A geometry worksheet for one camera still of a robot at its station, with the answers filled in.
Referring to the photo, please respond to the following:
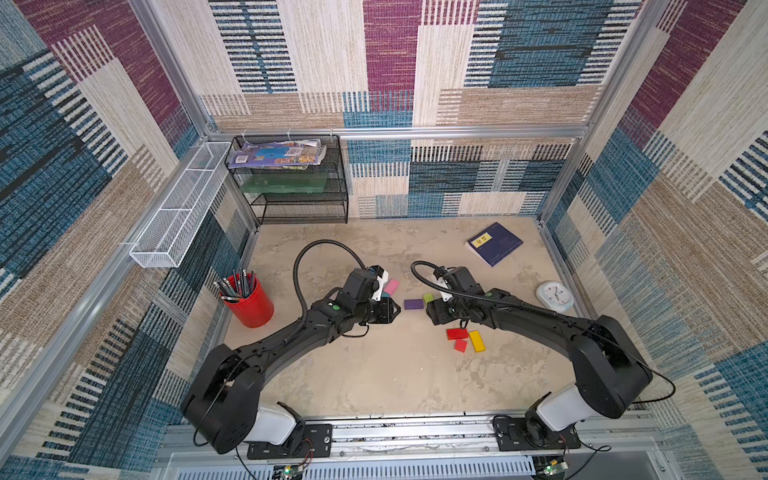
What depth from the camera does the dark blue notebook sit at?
110cm

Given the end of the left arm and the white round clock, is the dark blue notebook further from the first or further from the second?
the end of the left arm

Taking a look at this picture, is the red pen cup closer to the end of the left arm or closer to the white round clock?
the end of the left arm

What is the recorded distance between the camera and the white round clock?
0.96 m

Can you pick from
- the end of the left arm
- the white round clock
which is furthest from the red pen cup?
the white round clock

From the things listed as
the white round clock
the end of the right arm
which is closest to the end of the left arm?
the end of the right arm

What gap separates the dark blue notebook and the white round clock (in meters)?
0.18

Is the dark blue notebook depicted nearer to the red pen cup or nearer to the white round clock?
the white round clock
